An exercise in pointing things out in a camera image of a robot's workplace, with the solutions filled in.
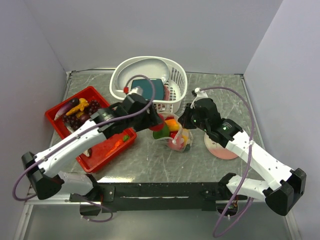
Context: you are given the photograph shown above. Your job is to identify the clear dotted zip bag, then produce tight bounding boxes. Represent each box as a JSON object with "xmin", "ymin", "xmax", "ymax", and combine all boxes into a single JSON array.
[{"xmin": 151, "ymin": 112, "xmax": 193, "ymax": 152}]

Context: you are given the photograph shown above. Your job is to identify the green bell pepper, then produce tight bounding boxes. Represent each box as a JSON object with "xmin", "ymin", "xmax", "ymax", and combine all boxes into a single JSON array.
[{"xmin": 152, "ymin": 124, "xmax": 170, "ymax": 140}]

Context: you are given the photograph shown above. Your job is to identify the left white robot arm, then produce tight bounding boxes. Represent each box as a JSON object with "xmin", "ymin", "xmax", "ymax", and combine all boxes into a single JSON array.
[{"xmin": 20, "ymin": 93, "xmax": 164, "ymax": 201}]

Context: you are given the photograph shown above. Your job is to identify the teal square plate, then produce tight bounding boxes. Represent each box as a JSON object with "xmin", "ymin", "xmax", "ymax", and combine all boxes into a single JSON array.
[{"xmin": 131, "ymin": 78, "xmax": 165, "ymax": 100}]

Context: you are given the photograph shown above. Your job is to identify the pink plate in basket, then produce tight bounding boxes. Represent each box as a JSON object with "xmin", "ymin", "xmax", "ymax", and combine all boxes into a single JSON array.
[{"xmin": 163, "ymin": 85, "xmax": 170, "ymax": 101}]

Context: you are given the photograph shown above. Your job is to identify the orange carrot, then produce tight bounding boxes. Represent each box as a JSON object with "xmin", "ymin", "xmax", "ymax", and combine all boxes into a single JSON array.
[{"xmin": 105, "ymin": 134, "xmax": 130, "ymax": 158}]

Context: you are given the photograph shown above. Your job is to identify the white oval plate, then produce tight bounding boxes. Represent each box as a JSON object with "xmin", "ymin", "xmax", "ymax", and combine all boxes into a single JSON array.
[{"xmin": 115, "ymin": 58, "xmax": 170, "ymax": 90}]

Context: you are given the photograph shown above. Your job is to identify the pink round plate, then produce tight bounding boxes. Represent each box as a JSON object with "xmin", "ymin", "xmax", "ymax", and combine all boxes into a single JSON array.
[{"xmin": 204, "ymin": 133, "xmax": 238, "ymax": 160}]

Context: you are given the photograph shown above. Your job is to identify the white plastic basket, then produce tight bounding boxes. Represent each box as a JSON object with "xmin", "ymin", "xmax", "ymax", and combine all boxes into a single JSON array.
[{"xmin": 109, "ymin": 56, "xmax": 188, "ymax": 113}]

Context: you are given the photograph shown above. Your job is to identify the orange ginger root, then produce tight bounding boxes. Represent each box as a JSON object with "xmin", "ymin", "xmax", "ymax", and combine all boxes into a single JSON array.
[{"xmin": 65, "ymin": 98, "xmax": 90, "ymax": 116}]

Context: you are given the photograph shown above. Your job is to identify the red plastic tray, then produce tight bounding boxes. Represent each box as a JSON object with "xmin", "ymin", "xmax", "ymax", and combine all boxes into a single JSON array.
[{"xmin": 44, "ymin": 86, "xmax": 137, "ymax": 173}]

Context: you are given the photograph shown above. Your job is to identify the purple eggplant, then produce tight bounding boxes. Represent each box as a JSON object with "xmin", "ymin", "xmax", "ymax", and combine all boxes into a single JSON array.
[{"xmin": 54, "ymin": 98, "xmax": 80, "ymax": 121}]

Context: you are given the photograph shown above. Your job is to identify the purple grapes bunch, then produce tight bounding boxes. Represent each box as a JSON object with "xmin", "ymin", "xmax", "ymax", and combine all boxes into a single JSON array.
[{"xmin": 62, "ymin": 99, "xmax": 101, "ymax": 131}]

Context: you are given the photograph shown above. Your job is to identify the white fish toy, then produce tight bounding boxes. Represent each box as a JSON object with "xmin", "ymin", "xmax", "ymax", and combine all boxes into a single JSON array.
[{"xmin": 64, "ymin": 123, "xmax": 93, "ymax": 158}]

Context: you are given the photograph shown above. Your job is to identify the black mounting base bar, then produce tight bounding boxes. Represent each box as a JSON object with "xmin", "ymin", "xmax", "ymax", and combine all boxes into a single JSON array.
[{"xmin": 69, "ymin": 182, "xmax": 232, "ymax": 213}]

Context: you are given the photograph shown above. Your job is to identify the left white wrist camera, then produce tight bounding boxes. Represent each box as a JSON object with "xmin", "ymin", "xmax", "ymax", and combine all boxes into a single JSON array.
[{"xmin": 123, "ymin": 86, "xmax": 143, "ymax": 96}]

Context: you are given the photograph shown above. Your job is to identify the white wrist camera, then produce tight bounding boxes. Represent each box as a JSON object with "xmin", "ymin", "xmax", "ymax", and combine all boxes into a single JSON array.
[
  {"xmin": 123, "ymin": 86, "xmax": 143, "ymax": 96},
  {"xmin": 190, "ymin": 87, "xmax": 208, "ymax": 109}
]

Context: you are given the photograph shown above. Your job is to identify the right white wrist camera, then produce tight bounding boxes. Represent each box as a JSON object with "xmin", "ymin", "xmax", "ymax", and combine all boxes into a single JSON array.
[{"xmin": 190, "ymin": 87, "xmax": 208, "ymax": 109}]

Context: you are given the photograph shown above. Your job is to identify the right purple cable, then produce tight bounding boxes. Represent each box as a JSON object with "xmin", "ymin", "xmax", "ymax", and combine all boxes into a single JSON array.
[{"xmin": 202, "ymin": 86, "xmax": 256, "ymax": 238}]

